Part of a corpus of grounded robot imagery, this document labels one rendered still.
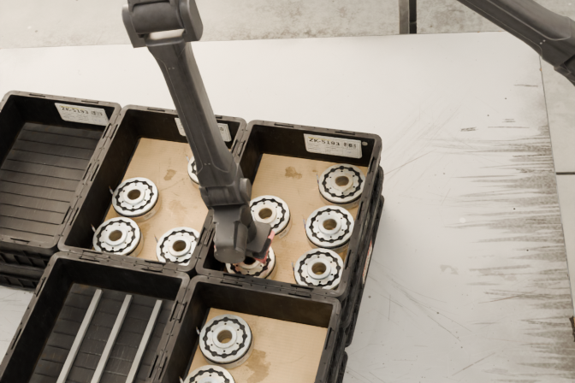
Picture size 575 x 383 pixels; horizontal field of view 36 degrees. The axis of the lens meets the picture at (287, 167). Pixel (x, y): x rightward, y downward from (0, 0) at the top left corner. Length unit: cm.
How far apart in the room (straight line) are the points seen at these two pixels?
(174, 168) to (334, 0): 170
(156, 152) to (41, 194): 28
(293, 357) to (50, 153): 80
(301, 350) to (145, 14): 73
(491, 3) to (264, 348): 80
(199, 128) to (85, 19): 232
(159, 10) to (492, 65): 118
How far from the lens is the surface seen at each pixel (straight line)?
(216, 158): 153
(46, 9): 388
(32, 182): 213
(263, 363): 174
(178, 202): 198
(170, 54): 140
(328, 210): 187
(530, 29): 141
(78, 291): 192
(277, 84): 233
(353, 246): 173
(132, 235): 192
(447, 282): 195
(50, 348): 188
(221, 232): 160
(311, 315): 174
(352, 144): 191
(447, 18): 348
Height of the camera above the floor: 239
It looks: 52 degrees down
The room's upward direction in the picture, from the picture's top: 11 degrees counter-clockwise
